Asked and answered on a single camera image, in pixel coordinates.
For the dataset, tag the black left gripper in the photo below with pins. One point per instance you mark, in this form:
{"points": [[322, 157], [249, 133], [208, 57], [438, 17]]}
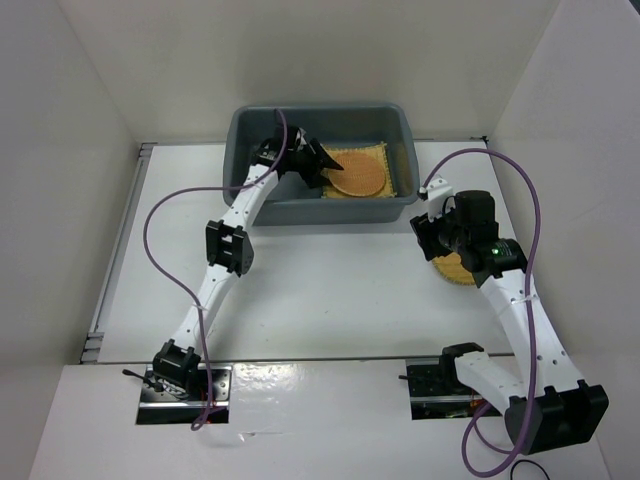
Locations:
{"points": [[317, 161]]}

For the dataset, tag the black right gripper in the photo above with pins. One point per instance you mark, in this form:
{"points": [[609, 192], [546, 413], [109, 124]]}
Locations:
{"points": [[424, 229]]}

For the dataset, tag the round orange woven plate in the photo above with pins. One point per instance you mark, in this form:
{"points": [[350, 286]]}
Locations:
{"points": [[362, 176]]}

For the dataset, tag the square woven bamboo tray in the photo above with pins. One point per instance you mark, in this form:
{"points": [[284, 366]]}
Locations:
{"points": [[378, 151]]}

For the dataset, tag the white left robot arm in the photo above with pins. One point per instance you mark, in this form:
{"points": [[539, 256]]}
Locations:
{"points": [[229, 252]]}

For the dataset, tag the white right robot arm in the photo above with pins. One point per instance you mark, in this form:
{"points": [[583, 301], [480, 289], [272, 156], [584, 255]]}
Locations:
{"points": [[549, 405]]}

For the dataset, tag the grey plastic bin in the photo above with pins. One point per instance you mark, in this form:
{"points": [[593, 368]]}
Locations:
{"points": [[335, 125]]}

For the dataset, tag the round yellow bamboo plate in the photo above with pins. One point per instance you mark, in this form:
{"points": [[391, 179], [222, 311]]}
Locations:
{"points": [[451, 269]]}

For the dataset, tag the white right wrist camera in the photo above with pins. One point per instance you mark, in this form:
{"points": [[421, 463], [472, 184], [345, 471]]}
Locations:
{"points": [[435, 194]]}

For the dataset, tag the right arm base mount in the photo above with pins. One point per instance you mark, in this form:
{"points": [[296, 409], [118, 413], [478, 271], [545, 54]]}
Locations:
{"points": [[432, 397]]}

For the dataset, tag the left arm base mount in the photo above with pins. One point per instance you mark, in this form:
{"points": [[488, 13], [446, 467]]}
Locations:
{"points": [[162, 404]]}

